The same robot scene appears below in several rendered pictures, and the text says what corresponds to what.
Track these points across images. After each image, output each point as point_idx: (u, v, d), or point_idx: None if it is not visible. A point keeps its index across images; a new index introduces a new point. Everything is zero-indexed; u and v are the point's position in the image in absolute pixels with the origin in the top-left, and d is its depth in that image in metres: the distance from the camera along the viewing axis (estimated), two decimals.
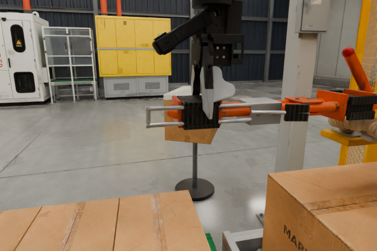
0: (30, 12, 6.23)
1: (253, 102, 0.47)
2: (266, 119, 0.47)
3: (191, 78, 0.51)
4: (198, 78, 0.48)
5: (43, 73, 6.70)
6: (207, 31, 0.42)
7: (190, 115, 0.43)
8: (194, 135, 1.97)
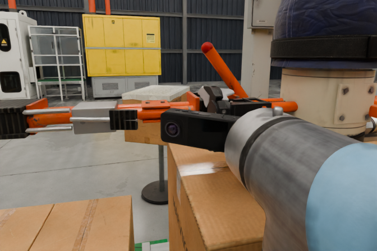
0: (15, 11, 6.15)
1: (79, 107, 0.40)
2: (95, 126, 0.40)
3: (204, 87, 0.41)
4: None
5: (30, 73, 6.61)
6: None
7: None
8: (154, 136, 1.89)
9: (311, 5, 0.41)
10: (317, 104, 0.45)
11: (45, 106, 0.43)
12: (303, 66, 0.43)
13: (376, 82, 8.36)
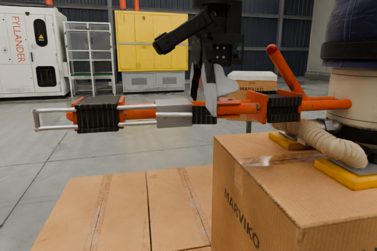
0: (52, 7, 6.30)
1: (161, 103, 0.44)
2: (175, 121, 0.44)
3: (190, 72, 0.51)
4: (197, 75, 0.49)
5: (64, 68, 6.77)
6: (207, 31, 0.42)
7: (84, 118, 0.40)
8: None
9: (373, 10, 0.45)
10: (373, 101, 0.49)
11: (124, 103, 0.47)
12: (362, 67, 0.47)
13: None
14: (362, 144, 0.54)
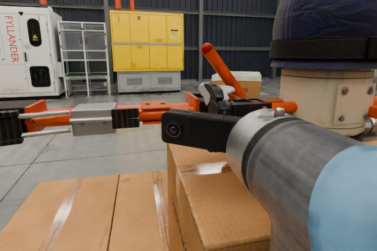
0: (46, 7, 6.27)
1: (78, 108, 0.40)
2: (94, 128, 0.40)
3: (205, 85, 0.40)
4: None
5: (58, 68, 6.73)
6: None
7: None
8: None
9: (310, 6, 0.41)
10: (317, 105, 0.45)
11: (43, 108, 0.43)
12: (302, 68, 0.43)
13: None
14: None
